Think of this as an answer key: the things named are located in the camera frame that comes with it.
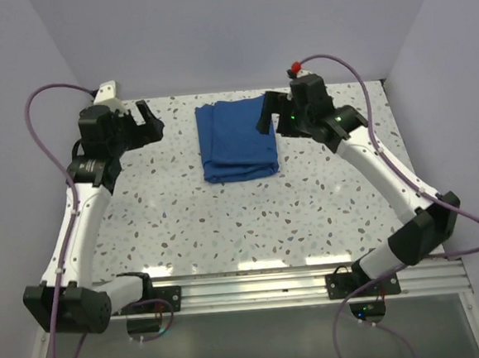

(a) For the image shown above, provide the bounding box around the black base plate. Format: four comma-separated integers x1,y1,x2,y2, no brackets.
122,285,183,315
324,265,402,300

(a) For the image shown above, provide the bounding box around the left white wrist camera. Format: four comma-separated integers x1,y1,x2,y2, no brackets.
93,80,128,115

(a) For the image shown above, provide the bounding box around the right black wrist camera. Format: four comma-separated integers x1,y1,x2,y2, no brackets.
287,62,328,109

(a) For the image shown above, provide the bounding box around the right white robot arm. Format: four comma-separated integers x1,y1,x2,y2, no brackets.
256,74,461,296

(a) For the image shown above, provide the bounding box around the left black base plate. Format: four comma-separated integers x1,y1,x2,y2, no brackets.
122,285,183,315

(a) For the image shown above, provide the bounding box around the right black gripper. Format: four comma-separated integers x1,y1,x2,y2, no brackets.
254,89,314,144

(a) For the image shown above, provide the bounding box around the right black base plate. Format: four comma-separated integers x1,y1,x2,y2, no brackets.
324,265,402,300

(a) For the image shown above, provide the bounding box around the aluminium mounting rail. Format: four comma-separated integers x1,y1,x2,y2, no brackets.
106,251,469,322

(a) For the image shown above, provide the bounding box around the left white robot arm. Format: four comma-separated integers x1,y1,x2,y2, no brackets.
22,100,164,334

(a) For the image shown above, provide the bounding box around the blue surgical cloth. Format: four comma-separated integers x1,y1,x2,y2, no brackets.
194,95,280,184

